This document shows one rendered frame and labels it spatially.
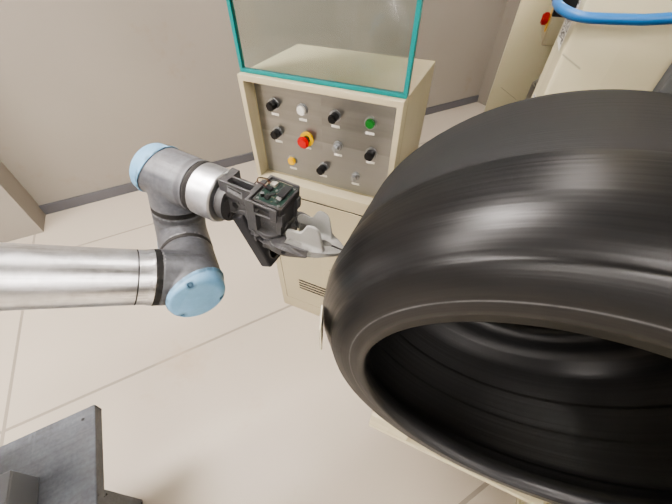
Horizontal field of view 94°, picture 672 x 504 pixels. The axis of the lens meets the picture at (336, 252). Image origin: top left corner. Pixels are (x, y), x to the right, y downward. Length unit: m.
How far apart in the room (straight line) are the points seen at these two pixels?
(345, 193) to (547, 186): 0.97
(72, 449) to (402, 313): 1.08
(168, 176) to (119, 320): 1.75
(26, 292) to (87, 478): 0.75
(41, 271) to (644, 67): 0.82
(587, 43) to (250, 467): 1.67
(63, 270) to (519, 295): 0.51
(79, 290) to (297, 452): 1.29
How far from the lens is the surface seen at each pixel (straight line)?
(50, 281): 0.53
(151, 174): 0.60
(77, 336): 2.33
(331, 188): 1.23
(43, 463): 1.29
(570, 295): 0.28
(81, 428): 1.27
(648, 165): 0.32
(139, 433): 1.88
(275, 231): 0.50
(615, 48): 0.62
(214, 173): 0.54
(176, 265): 0.54
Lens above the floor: 1.61
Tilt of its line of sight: 46 degrees down
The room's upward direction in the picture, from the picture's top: straight up
